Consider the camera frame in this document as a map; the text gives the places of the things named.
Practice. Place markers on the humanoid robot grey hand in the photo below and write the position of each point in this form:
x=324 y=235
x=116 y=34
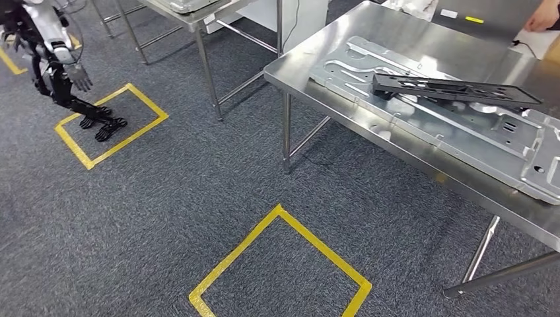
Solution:
x=79 y=78

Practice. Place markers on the black plastic plate frame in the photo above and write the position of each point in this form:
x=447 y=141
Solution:
x=385 y=85

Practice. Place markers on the stainless steel workbench table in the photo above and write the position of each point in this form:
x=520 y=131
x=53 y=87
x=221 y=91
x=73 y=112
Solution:
x=306 y=57
x=188 y=19

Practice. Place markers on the humanoid robot silver black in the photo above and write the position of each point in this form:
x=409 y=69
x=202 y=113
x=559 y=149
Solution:
x=65 y=98

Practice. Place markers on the yellow floor tape square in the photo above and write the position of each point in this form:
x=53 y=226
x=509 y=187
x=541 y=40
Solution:
x=11 y=63
x=148 y=100

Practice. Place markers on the stamped silver metal plate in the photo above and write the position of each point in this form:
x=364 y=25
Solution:
x=459 y=131
x=188 y=5

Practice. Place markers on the white cabinet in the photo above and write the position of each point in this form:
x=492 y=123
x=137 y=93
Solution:
x=306 y=22

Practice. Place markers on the white plastic bag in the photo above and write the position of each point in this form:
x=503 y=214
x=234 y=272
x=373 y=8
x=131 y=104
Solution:
x=411 y=8

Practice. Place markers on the grey case with yellow label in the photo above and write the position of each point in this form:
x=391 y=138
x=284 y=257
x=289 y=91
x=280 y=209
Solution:
x=494 y=26

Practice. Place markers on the white paper sheet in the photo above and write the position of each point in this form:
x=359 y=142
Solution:
x=542 y=41

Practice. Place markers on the cardboard box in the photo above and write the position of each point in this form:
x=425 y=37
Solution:
x=554 y=52

